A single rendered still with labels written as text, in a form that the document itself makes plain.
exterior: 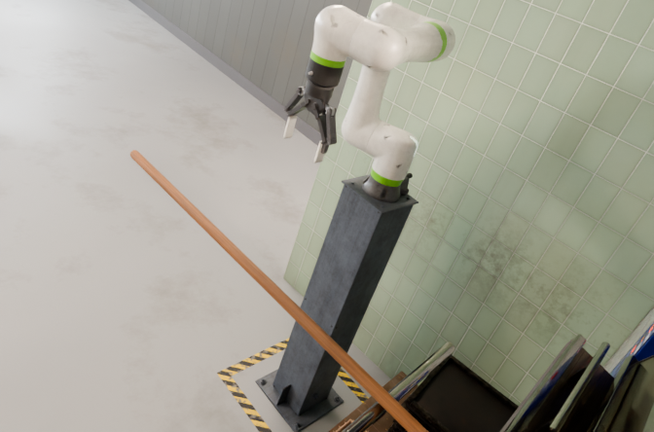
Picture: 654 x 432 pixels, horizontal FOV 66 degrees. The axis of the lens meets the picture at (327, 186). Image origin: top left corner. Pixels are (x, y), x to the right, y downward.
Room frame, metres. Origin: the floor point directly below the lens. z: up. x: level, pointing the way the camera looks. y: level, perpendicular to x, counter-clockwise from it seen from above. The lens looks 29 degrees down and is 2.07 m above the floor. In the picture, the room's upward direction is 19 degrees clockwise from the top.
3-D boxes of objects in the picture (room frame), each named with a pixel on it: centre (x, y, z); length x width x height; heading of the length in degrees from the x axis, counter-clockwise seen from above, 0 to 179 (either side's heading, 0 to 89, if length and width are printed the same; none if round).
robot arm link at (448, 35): (1.61, -0.16, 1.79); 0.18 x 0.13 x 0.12; 158
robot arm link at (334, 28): (1.28, 0.10, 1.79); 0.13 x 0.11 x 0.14; 68
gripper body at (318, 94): (1.29, 0.10, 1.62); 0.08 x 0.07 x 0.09; 54
